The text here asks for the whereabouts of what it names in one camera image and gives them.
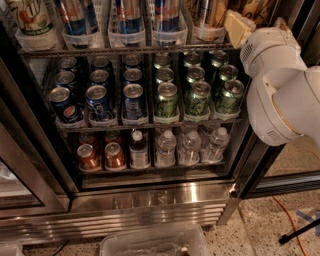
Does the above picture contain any water bottle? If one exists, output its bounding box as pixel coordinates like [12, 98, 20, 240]
[178, 130, 201, 166]
[201, 127, 230, 163]
[156, 130, 177, 167]

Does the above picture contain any pepsi can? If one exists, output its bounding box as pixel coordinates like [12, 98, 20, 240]
[85, 85, 114, 121]
[49, 87, 82, 124]
[123, 84, 146, 120]

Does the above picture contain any brown drink bottle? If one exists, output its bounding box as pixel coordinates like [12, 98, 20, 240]
[129, 130, 149, 169]

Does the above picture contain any green can front middle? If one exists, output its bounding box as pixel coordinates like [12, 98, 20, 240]
[185, 81, 211, 116]

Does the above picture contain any orange cable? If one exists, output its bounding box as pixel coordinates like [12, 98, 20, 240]
[271, 195, 308, 256]

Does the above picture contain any water bottle middle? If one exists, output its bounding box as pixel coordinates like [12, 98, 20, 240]
[178, 130, 201, 166]

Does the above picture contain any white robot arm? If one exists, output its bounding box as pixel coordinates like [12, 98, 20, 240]
[224, 10, 320, 146]

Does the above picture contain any clear plastic bin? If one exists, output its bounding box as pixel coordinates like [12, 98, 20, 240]
[99, 223, 209, 256]

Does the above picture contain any red bull can right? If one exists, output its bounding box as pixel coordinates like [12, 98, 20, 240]
[154, 0, 180, 32]

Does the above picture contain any pepsi can front middle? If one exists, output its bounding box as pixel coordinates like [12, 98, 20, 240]
[85, 85, 114, 121]

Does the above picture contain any water bottle right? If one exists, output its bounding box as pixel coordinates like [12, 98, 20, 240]
[201, 127, 230, 163]

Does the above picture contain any red bull can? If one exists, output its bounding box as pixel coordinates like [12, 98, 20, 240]
[53, 0, 98, 36]
[115, 0, 142, 34]
[154, 0, 180, 32]

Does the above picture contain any green can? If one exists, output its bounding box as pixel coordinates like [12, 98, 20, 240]
[155, 82, 178, 118]
[215, 79, 244, 114]
[185, 81, 211, 116]

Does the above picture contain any orange soda can right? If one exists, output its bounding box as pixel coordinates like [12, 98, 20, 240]
[104, 142, 125, 169]

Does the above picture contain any pepsi can front right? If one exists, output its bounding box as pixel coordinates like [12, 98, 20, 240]
[123, 84, 146, 120]

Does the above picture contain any white 7up can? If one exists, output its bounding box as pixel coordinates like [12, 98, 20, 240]
[5, 0, 54, 36]

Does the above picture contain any stainless steel fridge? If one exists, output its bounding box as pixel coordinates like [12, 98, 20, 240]
[0, 0, 320, 244]

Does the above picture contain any orange soda can left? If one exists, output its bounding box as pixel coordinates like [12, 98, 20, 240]
[77, 144, 99, 170]

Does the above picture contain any green can front left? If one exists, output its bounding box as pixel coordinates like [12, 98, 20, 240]
[155, 82, 178, 118]

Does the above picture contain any red bull can middle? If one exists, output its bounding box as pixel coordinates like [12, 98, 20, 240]
[115, 0, 142, 34]

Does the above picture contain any red bull can left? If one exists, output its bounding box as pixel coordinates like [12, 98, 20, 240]
[53, 0, 98, 36]

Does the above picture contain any black tripod leg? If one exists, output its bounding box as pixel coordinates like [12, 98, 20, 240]
[279, 218, 320, 245]

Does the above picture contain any orange soda can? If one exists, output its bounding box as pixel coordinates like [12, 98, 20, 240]
[104, 142, 125, 169]
[77, 144, 99, 170]

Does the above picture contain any green can front right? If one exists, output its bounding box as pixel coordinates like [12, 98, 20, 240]
[215, 79, 244, 114]

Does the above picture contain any water bottle left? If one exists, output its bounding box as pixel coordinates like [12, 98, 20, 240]
[156, 130, 177, 167]

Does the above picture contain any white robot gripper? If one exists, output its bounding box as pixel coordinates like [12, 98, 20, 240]
[224, 10, 306, 77]

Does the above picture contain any pepsi can front left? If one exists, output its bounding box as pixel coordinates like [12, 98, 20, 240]
[49, 87, 82, 124]

